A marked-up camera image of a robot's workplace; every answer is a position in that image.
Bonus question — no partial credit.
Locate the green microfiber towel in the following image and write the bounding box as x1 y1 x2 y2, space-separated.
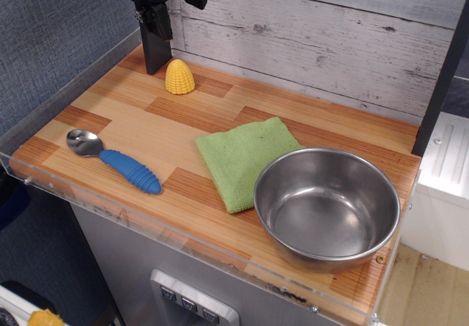
196 117 303 214

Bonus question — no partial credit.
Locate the yellow toy corn cob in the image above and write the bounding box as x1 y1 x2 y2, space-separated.
165 59 195 95

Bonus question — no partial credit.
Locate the clear acrylic table guard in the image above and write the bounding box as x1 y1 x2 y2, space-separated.
1 33 420 325

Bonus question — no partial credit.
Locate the stainless steel bowl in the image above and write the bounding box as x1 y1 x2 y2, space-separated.
254 148 401 273

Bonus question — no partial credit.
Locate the silver control panel with buttons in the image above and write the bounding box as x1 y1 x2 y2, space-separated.
150 269 240 325

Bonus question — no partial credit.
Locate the yellow object at bottom left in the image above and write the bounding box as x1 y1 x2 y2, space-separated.
27 309 65 326

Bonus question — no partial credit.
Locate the white ridged appliance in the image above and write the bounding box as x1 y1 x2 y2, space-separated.
401 112 468 270

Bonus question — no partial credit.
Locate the blue handled metal spoon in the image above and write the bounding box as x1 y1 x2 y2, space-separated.
66 129 162 194

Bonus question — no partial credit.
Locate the dark vertical frame post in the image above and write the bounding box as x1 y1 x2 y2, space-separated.
413 0 469 158

